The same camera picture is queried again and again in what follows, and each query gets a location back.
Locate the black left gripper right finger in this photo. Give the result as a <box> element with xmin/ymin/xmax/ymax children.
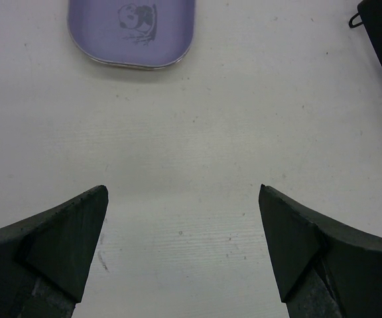
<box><xmin>259</xmin><ymin>185</ymin><xmax>382</xmax><ymax>317</ymax></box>

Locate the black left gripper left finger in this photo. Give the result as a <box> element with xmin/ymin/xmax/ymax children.
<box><xmin>0</xmin><ymin>185</ymin><xmax>108</xmax><ymax>317</ymax></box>

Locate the purple panda plate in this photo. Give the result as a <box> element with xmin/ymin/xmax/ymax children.
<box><xmin>67</xmin><ymin>0</ymin><xmax>197</xmax><ymax>70</ymax></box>

